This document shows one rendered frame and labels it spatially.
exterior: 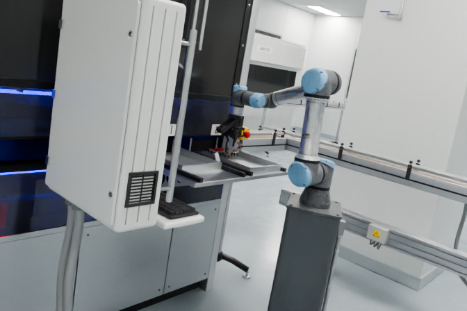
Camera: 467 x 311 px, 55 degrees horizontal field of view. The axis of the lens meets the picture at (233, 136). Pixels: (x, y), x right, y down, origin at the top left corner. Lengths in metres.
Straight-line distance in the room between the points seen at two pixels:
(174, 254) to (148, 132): 1.23
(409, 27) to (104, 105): 2.60
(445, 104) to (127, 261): 2.35
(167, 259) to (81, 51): 1.33
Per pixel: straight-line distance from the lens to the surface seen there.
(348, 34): 11.22
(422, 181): 2.87
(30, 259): 2.06
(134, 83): 1.39
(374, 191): 3.65
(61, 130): 1.74
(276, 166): 2.35
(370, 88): 3.64
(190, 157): 2.32
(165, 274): 2.58
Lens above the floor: 1.39
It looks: 9 degrees down
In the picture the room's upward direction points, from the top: 9 degrees clockwise
